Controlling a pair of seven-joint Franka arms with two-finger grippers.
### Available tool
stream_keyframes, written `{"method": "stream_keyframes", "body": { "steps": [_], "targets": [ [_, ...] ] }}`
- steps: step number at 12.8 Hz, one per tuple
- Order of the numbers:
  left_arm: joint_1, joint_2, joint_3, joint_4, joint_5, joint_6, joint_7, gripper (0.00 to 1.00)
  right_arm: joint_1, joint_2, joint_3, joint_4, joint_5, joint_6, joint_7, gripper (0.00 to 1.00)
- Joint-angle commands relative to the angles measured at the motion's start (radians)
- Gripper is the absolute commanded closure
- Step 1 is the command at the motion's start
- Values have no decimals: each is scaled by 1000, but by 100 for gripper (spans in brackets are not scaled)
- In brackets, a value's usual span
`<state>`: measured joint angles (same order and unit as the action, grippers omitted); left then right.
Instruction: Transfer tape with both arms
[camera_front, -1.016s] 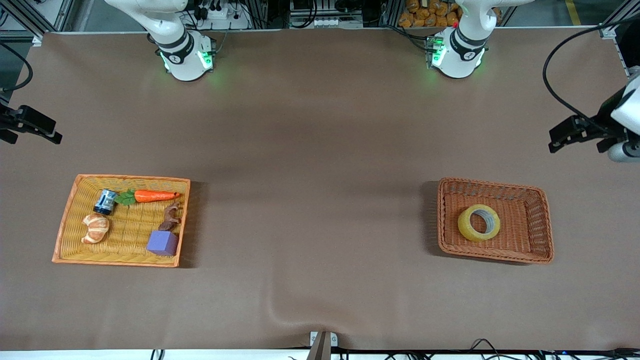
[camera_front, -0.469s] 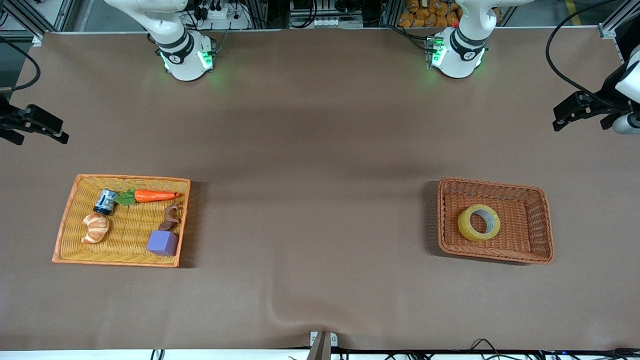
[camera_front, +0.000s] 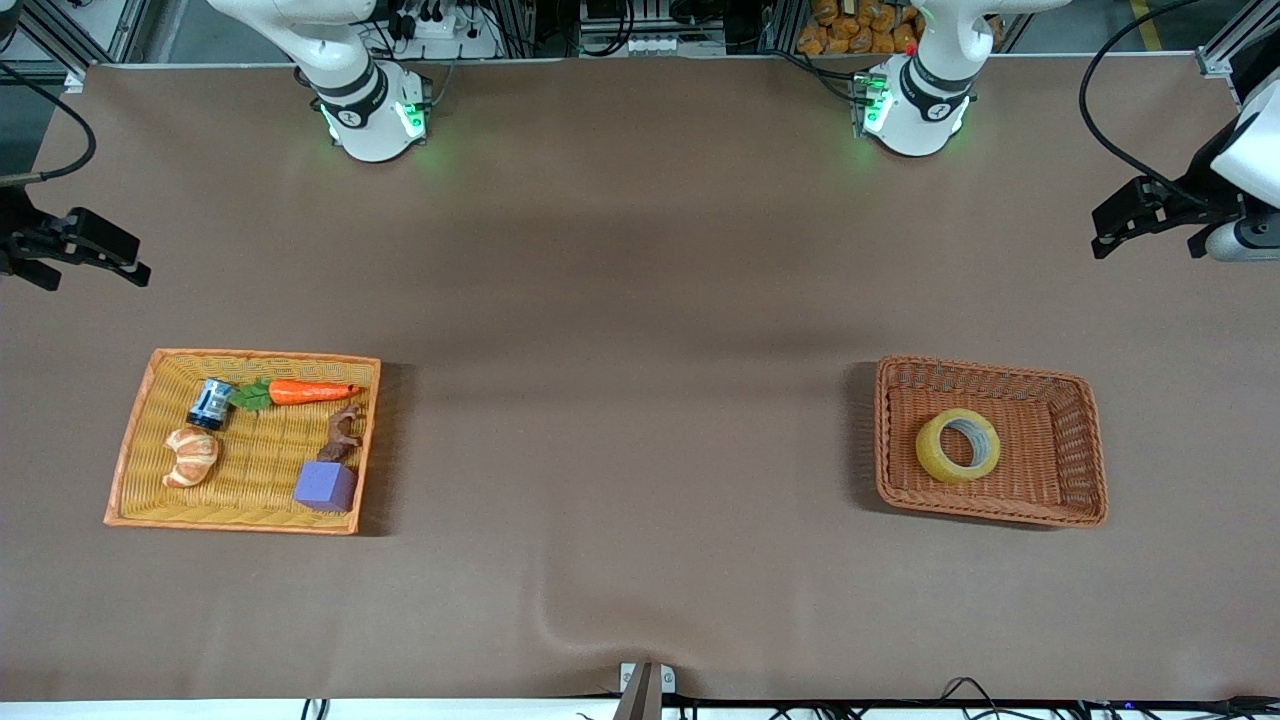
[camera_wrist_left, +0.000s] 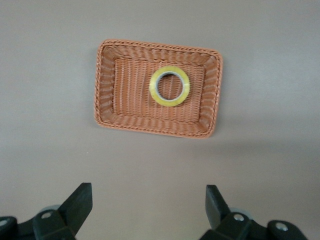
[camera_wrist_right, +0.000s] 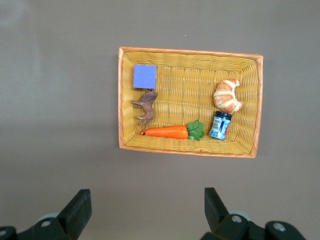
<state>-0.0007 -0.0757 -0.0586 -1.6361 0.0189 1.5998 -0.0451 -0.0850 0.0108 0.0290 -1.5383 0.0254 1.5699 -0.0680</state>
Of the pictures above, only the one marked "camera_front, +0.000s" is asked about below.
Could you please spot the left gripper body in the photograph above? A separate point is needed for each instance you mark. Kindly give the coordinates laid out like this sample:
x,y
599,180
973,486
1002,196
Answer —
x,y
1197,203

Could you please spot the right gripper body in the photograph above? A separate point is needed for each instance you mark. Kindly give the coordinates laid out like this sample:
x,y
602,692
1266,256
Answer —
x,y
18,238

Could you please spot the yellow transparent tape roll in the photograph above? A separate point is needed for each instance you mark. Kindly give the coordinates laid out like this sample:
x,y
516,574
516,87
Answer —
x,y
935,460

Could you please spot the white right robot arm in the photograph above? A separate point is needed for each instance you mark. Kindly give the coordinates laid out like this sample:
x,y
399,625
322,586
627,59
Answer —
x,y
370,130

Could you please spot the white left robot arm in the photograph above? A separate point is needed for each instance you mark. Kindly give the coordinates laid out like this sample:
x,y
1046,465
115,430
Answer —
x,y
915,120

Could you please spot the small blue can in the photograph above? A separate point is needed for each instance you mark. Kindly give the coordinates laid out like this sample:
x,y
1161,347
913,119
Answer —
x,y
211,403

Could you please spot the toy croissant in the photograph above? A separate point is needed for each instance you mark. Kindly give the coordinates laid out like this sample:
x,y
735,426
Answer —
x,y
190,458

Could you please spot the yellow wicker tray orange rim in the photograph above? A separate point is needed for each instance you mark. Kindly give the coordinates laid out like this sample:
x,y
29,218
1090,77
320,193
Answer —
x,y
150,490

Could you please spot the orange toy carrot green leaves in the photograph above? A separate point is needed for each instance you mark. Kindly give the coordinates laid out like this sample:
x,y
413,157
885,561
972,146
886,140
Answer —
x,y
305,392

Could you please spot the brown toy horse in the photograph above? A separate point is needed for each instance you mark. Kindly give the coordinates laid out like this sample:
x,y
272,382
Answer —
x,y
342,438

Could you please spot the brown wicker basket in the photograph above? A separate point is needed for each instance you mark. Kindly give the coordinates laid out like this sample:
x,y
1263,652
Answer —
x,y
1040,500

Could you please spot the purple foam block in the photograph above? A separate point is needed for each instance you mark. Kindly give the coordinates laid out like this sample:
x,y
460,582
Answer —
x,y
325,487

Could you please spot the net bag of oranges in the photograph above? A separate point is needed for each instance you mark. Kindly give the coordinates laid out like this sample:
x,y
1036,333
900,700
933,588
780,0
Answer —
x,y
860,30

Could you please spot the white power strip with plugs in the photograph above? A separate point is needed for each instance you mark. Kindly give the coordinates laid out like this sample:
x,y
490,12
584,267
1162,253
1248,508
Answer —
x,y
450,40

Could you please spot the long white power strip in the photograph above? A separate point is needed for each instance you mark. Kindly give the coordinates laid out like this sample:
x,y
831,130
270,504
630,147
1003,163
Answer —
x,y
675,45

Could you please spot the brown table cover mat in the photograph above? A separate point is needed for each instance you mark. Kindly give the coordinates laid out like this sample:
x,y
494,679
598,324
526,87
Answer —
x,y
640,250

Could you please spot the aluminium frame post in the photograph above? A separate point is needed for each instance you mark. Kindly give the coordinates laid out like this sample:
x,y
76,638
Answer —
x,y
1225,50
75,50

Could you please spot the metal bracket at table edge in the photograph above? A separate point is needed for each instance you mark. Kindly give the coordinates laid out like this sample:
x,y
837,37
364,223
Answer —
x,y
647,690

